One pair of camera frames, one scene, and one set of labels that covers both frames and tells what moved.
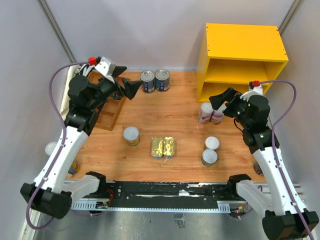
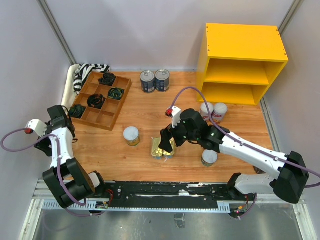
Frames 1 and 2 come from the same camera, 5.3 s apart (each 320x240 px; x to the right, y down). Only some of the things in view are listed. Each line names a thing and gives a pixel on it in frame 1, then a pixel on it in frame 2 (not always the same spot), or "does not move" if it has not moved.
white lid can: (209, 156) does not move
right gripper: (231, 96) → (166, 134)
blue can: (148, 79) does not move
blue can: (162, 80) does not move
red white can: (205, 112) does not move
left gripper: (131, 87) → (48, 125)
